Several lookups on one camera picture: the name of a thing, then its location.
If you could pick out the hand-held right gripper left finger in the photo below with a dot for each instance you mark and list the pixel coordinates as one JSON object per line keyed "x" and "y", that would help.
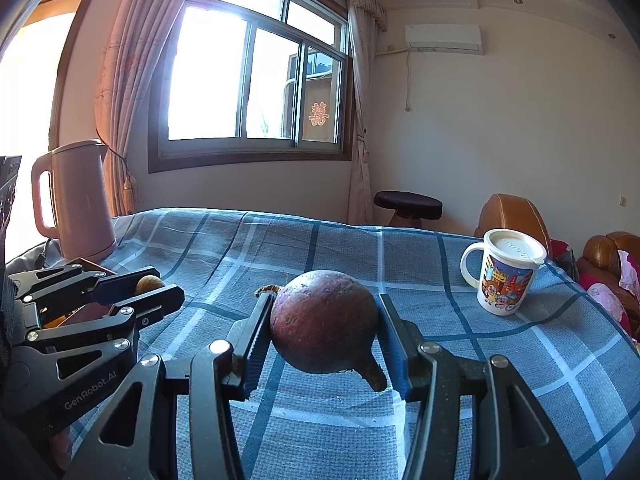
{"x": 255, "y": 355}

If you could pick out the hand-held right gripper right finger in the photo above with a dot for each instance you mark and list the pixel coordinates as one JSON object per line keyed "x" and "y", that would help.
{"x": 400, "y": 355}

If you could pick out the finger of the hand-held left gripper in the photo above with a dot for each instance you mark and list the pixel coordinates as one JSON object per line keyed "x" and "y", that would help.
{"x": 120, "y": 282}
{"x": 160, "y": 302}

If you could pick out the small brown fruit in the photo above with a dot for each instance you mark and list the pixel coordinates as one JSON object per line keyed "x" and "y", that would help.
{"x": 150, "y": 284}

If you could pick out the pink metal tin box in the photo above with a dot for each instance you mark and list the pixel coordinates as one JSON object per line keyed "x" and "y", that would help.
{"x": 87, "y": 312}

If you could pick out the purple round fruit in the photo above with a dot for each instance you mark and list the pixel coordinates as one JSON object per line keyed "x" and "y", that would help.
{"x": 320, "y": 320}

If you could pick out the pink electric kettle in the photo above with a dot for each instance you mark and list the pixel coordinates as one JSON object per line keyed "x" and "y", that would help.
{"x": 80, "y": 200}

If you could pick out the bright side window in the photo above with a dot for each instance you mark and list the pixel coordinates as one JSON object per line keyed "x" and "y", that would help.
{"x": 30, "y": 110}

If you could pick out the curtain tieback tassel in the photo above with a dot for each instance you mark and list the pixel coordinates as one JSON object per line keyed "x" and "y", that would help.
{"x": 129, "y": 180}

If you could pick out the blue checked tablecloth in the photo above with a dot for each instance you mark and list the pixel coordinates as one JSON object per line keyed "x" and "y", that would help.
{"x": 350, "y": 250}

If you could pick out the white cartoon print mug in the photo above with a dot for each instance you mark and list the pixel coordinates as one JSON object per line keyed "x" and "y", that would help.
{"x": 505, "y": 280}

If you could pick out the dark round stool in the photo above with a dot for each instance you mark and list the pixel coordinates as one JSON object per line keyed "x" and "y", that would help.
{"x": 407, "y": 205}

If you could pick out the brown leather armchair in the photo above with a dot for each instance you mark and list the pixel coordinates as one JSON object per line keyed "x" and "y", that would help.
{"x": 510, "y": 212}

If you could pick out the dark red cloth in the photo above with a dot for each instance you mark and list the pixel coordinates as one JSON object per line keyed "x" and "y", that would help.
{"x": 565, "y": 260}

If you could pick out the wide pink curtain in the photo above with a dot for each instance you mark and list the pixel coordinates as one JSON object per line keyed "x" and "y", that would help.
{"x": 130, "y": 60}

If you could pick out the pink floral cushion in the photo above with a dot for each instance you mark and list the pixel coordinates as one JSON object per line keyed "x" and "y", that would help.
{"x": 607, "y": 300}

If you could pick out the brown leather sofa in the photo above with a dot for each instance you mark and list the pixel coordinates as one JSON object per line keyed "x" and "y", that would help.
{"x": 600, "y": 250}

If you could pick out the sliding glass window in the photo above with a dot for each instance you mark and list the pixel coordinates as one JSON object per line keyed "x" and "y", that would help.
{"x": 215, "y": 75}

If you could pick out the red paper window sticker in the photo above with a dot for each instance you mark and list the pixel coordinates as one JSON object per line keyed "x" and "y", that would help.
{"x": 318, "y": 114}

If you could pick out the narrow pale curtain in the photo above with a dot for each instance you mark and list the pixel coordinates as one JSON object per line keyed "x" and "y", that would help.
{"x": 360, "y": 110}

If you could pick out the white air conditioner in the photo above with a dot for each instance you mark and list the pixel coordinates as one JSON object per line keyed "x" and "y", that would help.
{"x": 445, "y": 37}

